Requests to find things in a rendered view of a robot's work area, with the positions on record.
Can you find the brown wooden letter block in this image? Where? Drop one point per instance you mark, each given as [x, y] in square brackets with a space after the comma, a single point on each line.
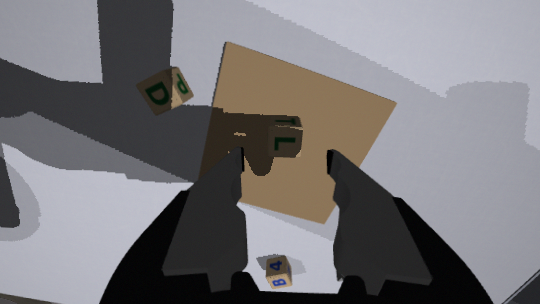
[165, 90]
[278, 272]
[284, 137]

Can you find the tan flat mat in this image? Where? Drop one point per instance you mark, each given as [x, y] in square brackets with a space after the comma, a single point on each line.
[252, 87]

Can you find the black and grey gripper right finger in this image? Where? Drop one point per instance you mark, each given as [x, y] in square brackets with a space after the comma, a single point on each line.
[381, 239]

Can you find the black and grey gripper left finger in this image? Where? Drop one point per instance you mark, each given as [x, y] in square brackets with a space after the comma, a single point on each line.
[192, 248]

